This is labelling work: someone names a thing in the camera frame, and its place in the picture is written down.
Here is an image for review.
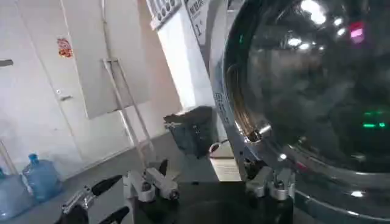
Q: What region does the round glass dryer door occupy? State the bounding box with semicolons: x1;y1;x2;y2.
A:
222;0;390;224

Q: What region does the silver door handle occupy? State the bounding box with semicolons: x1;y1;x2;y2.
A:
55;89;74;102

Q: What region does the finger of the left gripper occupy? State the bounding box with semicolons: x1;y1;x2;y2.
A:
62;174;123;215
97;206;130;224

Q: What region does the blue water jug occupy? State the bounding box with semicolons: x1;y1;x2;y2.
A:
22;153;64;202
0;166;35;221

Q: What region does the dark laundry basket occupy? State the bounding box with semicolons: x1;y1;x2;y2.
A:
163;105;219;159

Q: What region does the red orange wall sticker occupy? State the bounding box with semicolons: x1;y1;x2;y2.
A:
57;37;74;59

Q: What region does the grey dryer cabinet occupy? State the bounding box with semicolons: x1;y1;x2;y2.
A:
204;0;251;183

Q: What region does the pale dryer cabinet with panel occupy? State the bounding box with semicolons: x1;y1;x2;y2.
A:
146;0;216;111

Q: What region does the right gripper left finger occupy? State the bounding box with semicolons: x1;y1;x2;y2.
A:
122;158;181;203

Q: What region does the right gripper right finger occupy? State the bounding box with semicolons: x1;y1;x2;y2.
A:
244;166;297;202

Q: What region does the white board panel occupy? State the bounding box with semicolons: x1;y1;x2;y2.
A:
59;0;151;120

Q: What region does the white board stand frame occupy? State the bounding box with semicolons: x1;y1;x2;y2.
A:
101;57;157;169

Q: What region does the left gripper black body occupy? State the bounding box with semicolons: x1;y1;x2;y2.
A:
54;204;90;224

